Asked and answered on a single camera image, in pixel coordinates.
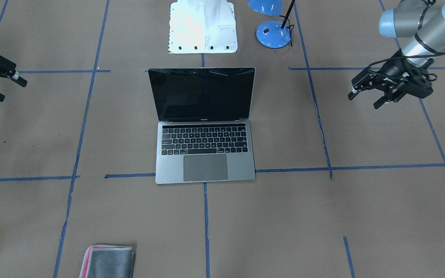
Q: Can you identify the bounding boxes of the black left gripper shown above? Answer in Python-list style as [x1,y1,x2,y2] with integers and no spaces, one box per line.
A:
[348,58,434,110]

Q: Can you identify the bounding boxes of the grey laptop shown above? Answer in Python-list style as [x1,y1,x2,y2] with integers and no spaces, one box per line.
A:
[147,67,256,185]

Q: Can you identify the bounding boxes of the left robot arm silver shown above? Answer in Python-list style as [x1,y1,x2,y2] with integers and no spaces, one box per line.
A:
[348,0,445,109]

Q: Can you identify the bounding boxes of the blue desk lamp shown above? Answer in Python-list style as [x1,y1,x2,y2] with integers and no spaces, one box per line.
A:
[247,0,295,49]

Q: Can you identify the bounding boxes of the grey pink folded cloth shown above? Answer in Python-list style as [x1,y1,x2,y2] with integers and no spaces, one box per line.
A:
[79,244,135,278]

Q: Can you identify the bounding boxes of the black camera cable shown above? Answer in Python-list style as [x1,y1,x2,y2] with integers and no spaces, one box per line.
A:
[367,37,445,81]

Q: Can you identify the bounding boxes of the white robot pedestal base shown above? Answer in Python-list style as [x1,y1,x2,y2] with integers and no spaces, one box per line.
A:
[168,0,238,54]

